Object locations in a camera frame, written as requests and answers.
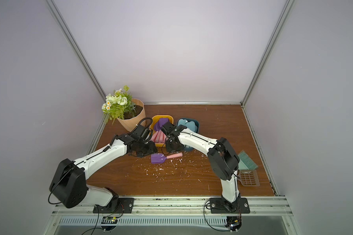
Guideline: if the light blue shovel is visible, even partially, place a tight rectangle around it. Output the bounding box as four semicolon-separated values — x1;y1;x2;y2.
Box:
184;119;198;133

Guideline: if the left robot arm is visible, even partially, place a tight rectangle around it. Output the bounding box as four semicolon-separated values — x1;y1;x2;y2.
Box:
49;134;157;209

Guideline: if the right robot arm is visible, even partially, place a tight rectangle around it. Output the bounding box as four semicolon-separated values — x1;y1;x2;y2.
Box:
161;122;240;204

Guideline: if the yellow storage box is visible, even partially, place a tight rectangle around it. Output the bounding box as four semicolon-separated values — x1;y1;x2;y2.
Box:
151;115;174;147

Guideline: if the dark teal storage box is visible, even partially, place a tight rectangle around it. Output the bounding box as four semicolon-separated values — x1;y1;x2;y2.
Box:
176;117;200;152

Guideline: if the beige flower pot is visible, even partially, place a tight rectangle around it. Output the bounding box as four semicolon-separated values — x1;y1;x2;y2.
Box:
117;99;146;132

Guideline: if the green plant with white flowers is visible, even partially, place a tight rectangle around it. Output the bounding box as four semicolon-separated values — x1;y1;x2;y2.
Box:
101;85;136;123

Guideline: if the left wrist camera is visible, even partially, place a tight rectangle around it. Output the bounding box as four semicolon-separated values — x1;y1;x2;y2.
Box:
131;117;153;143

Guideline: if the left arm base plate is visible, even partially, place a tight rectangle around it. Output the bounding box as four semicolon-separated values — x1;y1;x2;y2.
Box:
93;197;134;214

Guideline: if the right black cable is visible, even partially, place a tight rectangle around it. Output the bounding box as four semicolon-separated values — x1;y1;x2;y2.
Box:
202;200;242;233

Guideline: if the black cable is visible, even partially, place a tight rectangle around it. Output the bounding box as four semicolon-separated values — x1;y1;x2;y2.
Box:
202;200;242;233
80;202;125;235

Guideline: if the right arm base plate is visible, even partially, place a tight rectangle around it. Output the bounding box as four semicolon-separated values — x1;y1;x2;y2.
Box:
206;197;251;214

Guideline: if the left black cable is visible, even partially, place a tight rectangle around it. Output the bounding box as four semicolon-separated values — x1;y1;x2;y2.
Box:
80;202;125;235

